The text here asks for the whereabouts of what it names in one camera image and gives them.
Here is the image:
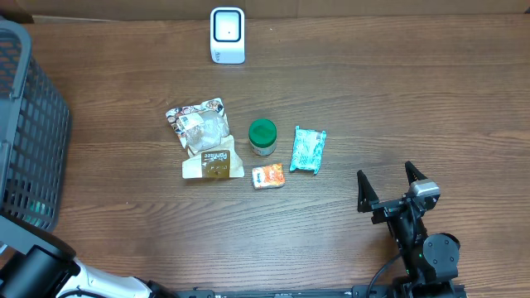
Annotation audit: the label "green lid white jar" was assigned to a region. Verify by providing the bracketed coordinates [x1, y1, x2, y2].
[248, 118, 277, 156]

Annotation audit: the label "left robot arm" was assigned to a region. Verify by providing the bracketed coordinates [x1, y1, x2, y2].
[1, 214, 177, 298]

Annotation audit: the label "grey plastic mesh basket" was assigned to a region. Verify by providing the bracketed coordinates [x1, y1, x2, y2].
[1, 20, 72, 232]

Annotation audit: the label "items inside basket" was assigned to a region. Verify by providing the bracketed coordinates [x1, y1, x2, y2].
[24, 200, 51, 227]

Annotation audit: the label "white barcode scanner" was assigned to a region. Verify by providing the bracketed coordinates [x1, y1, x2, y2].
[210, 7, 245, 65]

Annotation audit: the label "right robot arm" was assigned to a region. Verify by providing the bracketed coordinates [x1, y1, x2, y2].
[357, 161, 467, 297]

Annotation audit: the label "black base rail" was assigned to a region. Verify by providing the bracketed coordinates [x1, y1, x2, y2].
[173, 285, 468, 298]

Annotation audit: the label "orange tissue packet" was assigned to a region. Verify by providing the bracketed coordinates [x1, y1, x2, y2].
[252, 163, 286, 190]

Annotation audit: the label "mint green packet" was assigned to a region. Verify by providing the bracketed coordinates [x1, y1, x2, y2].
[290, 126, 327, 175]

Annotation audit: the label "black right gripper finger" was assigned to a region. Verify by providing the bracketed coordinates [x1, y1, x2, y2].
[357, 170, 379, 213]
[405, 161, 426, 185]

